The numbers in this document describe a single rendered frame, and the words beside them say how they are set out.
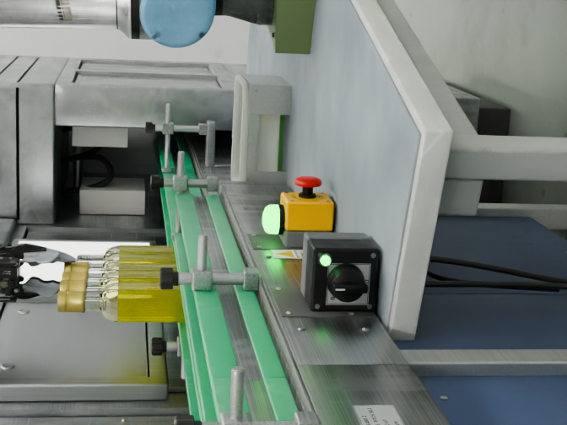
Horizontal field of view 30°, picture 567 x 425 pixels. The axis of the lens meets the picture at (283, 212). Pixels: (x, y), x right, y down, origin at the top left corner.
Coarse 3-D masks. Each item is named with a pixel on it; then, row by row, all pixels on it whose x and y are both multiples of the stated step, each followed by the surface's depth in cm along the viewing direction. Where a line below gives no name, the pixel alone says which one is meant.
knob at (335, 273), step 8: (344, 264) 125; (352, 264) 126; (336, 272) 124; (344, 272) 124; (352, 272) 124; (360, 272) 125; (328, 280) 125; (336, 280) 124; (344, 280) 124; (352, 280) 124; (360, 280) 124; (328, 288) 125; (336, 288) 123; (344, 288) 123; (352, 288) 123; (360, 288) 123; (336, 296) 124; (344, 296) 124; (352, 296) 125; (360, 296) 125
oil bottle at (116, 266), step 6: (114, 264) 187; (120, 264) 187; (126, 264) 187; (132, 264) 187; (138, 264) 187; (144, 264) 187; (150, 264) 188; (156, 264) 188; (162, 264) 188; (168, 264) 188; (174, 264) 188; (108, 270) 184; (114, 270) 183; (120, 270) 183; (126, 270) 183; (132, 270) 184; (138, 270) 184; (144, 270) 184; (150, 270) 184; (156, 270) 184; (174, 270) 185; (102, 276) 184
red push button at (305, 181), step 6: (294, 180) 155; (300, 180) 154; (306, 180) 154; (312, 180) 154; (318, 180) 155; (306, 186) 154; (312, 186) 154; (318, 186) 155; (306, 192) 155; (312, 192) 156
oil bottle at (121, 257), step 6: (108, 258) 191; (114, 258) 190; (120, 258) 190; (126, 258) 190; (132, 258) 190; (138, 258) 190; (144, 258) 191; (150, 258) 191; (156, 258) 191; (162, 258) 191; (168, 258) 191; (174, 258) 192; (108, 264) 189; (102, 270) 190
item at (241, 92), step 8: (240, 80) 202; (240, 88) 213; (248, 88) 200; (240, 96) 214; (248, 96) 199; (240, 104) 214; (248, 104) 199; (240, 112) 215; (248, 112) 199; (240, 120) 215; (248, 120) 200; (240, 128) 215; (232, 136) 216; (240, 136) 200; (232, 144) 216; (240, 144) 200; (232, 152) 216; (240, 152) 200; (232, 160) 217; (240, 160) 201; (232, 168) 217; (240, 168) 201; (232, 176) 217; (240, 176) 201
